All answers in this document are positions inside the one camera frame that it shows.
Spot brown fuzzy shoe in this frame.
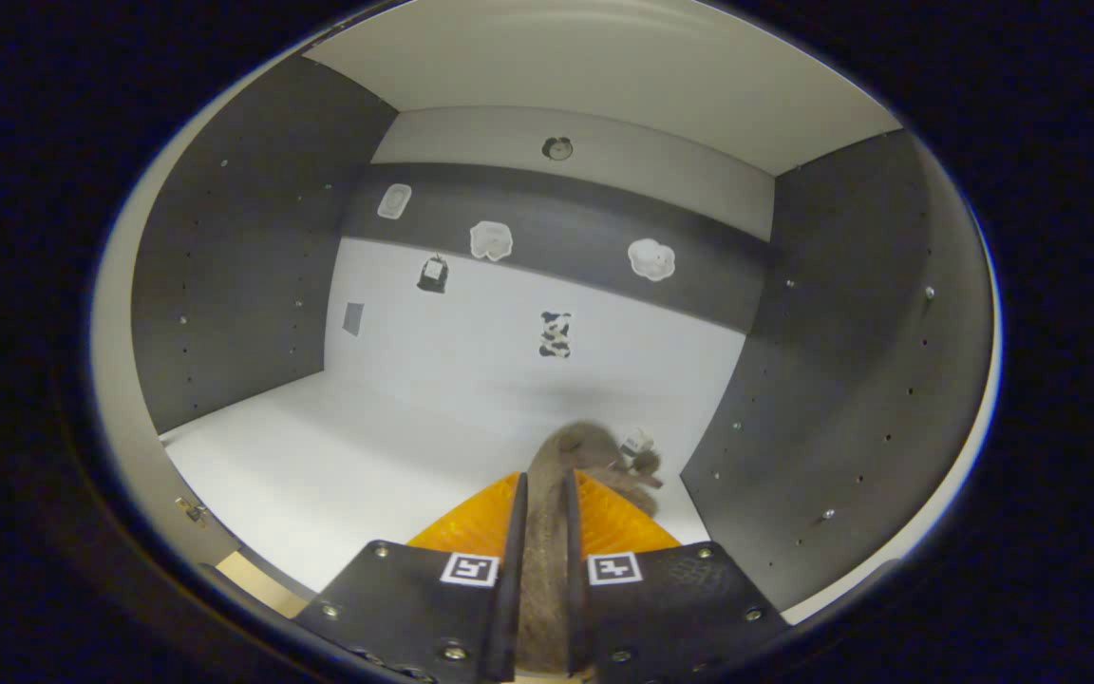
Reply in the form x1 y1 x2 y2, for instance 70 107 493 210
517 421 670 683

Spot beige grey shoe cabinet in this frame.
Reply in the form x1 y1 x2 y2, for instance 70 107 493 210
129 0 996 628

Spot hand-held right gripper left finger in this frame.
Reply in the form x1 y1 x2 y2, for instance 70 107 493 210
296 471 530 684

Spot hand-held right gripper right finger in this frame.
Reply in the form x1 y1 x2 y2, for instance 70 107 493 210
561 467 792 684

